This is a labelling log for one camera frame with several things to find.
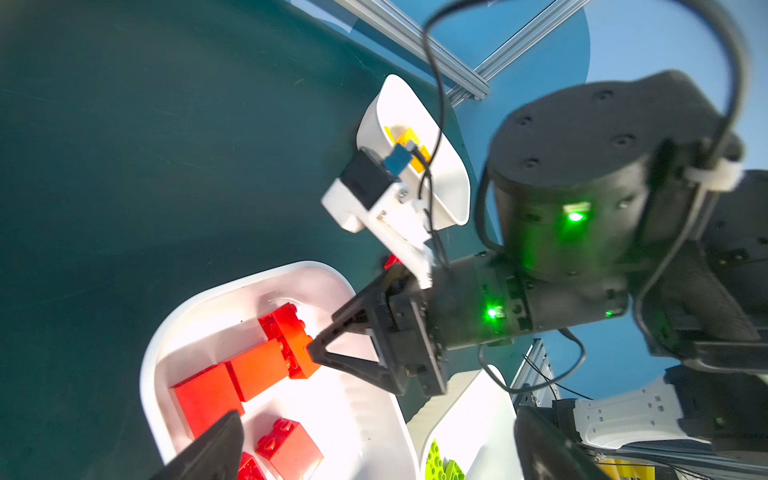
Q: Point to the white tray front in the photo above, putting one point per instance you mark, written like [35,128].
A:
[473,424]

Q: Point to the white tray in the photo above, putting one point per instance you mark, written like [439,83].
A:
[473,424]
[242,347]
[397,116]

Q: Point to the green brick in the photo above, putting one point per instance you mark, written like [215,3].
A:
[452,471]
[434,468]

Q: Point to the white tray back right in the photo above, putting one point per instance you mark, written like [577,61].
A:
[397,116]

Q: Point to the red long brick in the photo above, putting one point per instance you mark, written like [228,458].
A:
[284,325]

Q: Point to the aluminium front rail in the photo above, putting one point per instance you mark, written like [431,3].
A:
[535,369]

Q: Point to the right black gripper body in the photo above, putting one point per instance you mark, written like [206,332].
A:
[484,300]

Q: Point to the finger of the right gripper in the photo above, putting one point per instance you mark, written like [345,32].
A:
[369,313]
[369,371]

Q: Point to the yellow brick pair centre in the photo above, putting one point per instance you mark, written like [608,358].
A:
[411,144]

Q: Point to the aluminium frame back bar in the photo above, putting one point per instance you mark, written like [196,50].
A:
[386,18]

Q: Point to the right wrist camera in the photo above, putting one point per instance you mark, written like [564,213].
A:
[370,194]

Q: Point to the white tray left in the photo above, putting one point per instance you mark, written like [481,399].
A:
[242,347]

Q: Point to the red square brick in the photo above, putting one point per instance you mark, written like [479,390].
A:
[391,261]

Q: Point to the aluminium frame right post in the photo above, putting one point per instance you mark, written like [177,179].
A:
[484,50]

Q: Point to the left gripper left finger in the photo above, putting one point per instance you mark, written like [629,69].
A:
[215,455]

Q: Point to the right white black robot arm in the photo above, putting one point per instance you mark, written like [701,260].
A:
[605,194]

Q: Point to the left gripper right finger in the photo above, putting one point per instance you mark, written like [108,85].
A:
[546,453]

